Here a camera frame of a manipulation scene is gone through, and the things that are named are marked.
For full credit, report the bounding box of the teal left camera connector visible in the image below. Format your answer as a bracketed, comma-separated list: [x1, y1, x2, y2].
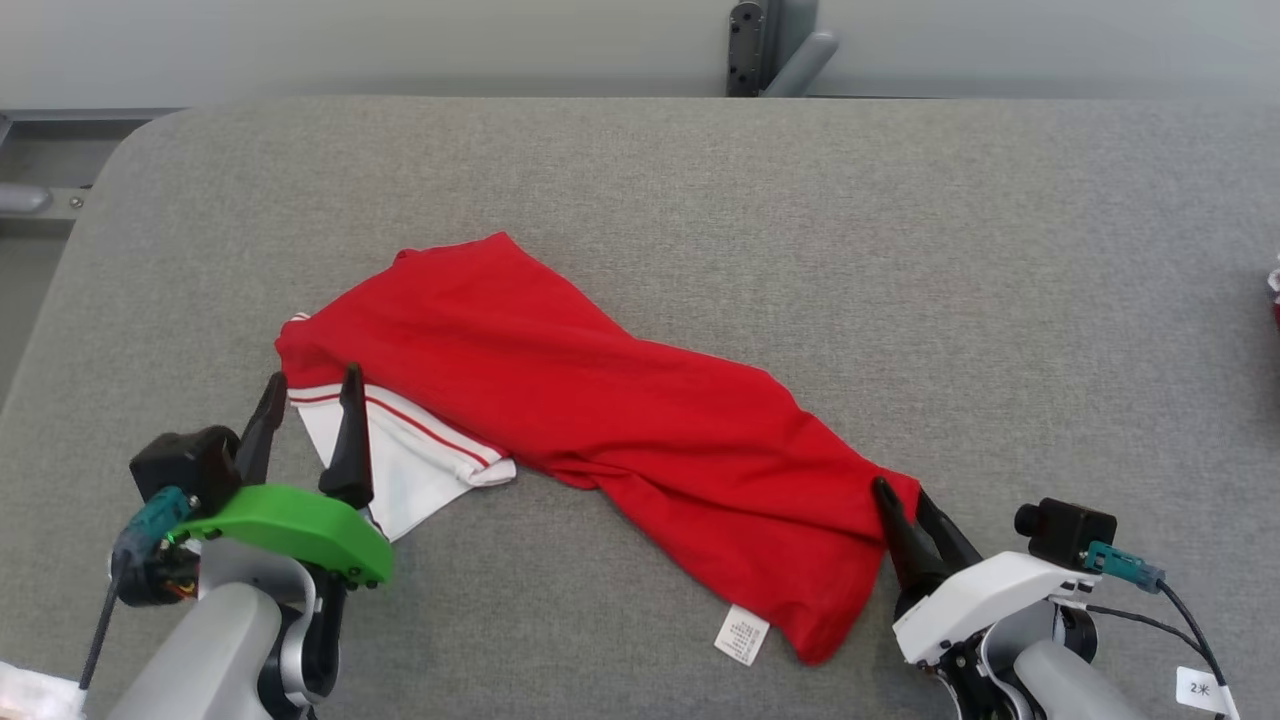
[112, 486, 197, 561]

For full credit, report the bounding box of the black camera cable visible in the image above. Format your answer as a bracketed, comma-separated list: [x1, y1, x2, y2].
[1085, 580, 1241, 720]
[78, 555, 131, 693]

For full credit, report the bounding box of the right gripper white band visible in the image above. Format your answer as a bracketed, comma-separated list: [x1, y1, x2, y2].
[871, 475, 1094, 720]

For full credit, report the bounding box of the black right camera cable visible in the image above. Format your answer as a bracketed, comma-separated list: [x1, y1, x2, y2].
[1085, 580, 1241, 720]

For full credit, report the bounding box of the black left camera cable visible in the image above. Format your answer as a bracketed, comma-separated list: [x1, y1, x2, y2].
[78, 555, 131, 693]

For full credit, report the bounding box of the teal right camera connector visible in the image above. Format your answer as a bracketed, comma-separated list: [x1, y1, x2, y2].
[1084, 541, 1167, 594]

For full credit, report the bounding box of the teal camera connector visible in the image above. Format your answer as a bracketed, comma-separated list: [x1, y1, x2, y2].
[1084, 541, 1167, 594]
[112, 486, 197, 561]

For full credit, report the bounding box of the grey rounded metal tube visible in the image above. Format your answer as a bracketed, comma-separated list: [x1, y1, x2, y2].
[760, 30, 839, 98]

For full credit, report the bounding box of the perforated hinge plate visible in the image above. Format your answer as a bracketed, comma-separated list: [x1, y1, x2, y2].
[728, 0, 767, 98]

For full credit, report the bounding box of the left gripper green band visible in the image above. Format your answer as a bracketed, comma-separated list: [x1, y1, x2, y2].
[180, 362, 395, 591]

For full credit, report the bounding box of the white printed cable tag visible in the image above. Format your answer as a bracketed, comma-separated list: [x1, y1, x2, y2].
[1176, 666, 1241, 717]

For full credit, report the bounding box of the grey metal frame post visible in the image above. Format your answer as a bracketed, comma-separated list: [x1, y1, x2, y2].
[764, 0, 819, 98]

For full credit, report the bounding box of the grey metal side rail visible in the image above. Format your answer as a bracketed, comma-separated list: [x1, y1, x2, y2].
[0, 108, 183, 223]

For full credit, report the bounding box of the red and white jersey shirt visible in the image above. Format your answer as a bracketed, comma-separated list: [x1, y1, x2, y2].
[275, 232, 922, 668]

